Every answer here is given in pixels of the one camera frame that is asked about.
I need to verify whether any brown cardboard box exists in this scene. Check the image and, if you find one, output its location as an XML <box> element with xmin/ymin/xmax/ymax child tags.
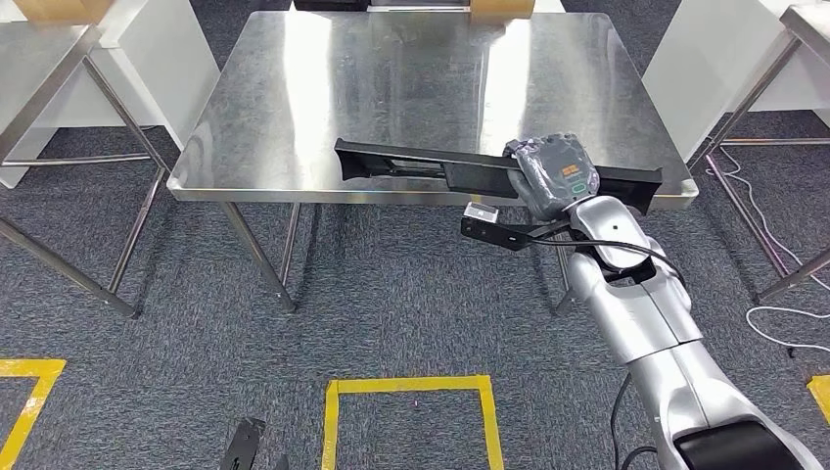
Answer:
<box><xmin>13</xmin><ymin>0</ymin><xmax>116</xmax><ymax>25</ymax></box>
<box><xmin>469</xmin><ymin>0</ymin><xmax>537</xmax><ymax>25</ymax></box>

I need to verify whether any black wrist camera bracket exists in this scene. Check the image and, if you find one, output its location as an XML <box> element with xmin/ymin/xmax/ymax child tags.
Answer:
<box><xmin>218</xmin><ymin>417</ymin><xmax>268</xmax><ymax>470</ymax></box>
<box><xmin>460</xmin><ymin>202</ymin><xmax>574</xmax><ymax>253</ymax></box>

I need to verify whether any black left wrist camera bracket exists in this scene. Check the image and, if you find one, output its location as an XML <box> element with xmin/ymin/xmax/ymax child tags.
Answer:
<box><xmin>218</xmin><ymin>417</ymin><xmax>268</xmax><ymax>470</ymax></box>

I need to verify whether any long black plastic part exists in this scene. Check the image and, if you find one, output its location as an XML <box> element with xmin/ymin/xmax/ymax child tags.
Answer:
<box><xmin>334</xmin><ymin>137</ymin><xmax>665</xmax><ymax>216</ymax></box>

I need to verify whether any yellow floor tape square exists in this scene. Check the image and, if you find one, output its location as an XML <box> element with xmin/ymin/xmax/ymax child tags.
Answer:
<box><xmin>321</xmin><ymin>374</ymin><xmax>506</xmax><ymax>470</ymax></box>
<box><xmin>807</xmin><ymin>374</ymin><xmax>830</xmax><ymax>428</ymax></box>
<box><xmin>0</xmin><ymin>357</ymin><xmax>68</xmax><ymax>470</ymax></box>

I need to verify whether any black right wrist camera bracket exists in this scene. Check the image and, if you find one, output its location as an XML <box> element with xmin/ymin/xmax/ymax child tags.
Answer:
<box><xmin>460</xmin><ymin>202</ymin><xmax>574</xmax><ymax>253</ymax></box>

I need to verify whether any black box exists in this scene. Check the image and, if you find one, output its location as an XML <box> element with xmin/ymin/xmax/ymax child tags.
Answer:
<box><xmin>293</xmin><ymin>0</ymin><xmax>371</xmax><ymax>13</ymax></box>

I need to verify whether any stainless steel workbench table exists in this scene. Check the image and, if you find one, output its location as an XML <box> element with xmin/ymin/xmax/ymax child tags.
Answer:
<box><xmin>166</xmin><ymin>9</ymin><xmax>700</xmax><ymax>319</ymax></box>
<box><xmin>0</xmin><ymin>23</ymin><xmax>171</xmax><ymax>320</ymax></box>
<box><xmin>687</xmin><ymin>3</ymin><xmax>830</xmax><ymax>306</ymax></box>

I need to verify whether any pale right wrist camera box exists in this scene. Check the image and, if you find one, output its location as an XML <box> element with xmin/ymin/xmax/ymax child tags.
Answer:
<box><xmin>464</xmin><ymin>202</ymin><xmax>500</xmax><ymax>226</ymax></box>

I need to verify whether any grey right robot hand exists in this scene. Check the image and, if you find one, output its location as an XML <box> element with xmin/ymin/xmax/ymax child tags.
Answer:
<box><xmin>502</xmin><ymin>132</ymin><xmax>602</xmax><ymax>224</ymax></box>

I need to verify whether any black camera cable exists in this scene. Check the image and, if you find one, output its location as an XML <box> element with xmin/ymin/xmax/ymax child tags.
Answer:
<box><xmin>528</xmin><ymin>237</ymin><xmax>687</xmax><ymax>287</ymax></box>

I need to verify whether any black hanging cable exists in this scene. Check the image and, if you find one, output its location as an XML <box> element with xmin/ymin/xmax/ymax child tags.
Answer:
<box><xmin>609</xmin><ymin>372</ymin><xmax>662</xmax><ymax>470</ymax></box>

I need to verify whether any white power cable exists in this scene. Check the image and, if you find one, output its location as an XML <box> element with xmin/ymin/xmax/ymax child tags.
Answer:
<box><xmin>705</xmin><ymin>147</ymin><xmax>830</xmax><ymax>356</ymax></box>

